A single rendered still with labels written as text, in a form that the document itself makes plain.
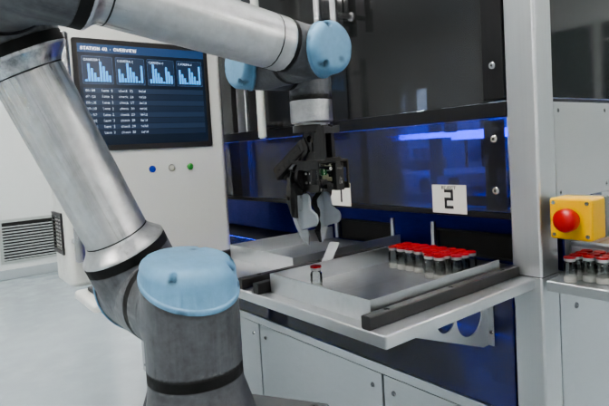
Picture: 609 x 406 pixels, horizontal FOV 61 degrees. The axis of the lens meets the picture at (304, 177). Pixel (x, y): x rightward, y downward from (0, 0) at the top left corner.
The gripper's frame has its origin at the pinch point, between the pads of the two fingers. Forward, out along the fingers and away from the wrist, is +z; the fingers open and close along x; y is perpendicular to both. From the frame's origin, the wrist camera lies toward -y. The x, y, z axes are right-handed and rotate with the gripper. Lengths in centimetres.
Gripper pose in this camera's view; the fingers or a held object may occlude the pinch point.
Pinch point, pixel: (311, 236)
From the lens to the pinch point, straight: 96.1
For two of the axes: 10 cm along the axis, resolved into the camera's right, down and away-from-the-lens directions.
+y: 6.2, 0.1, -7.8
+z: 0.6, 10.0, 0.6
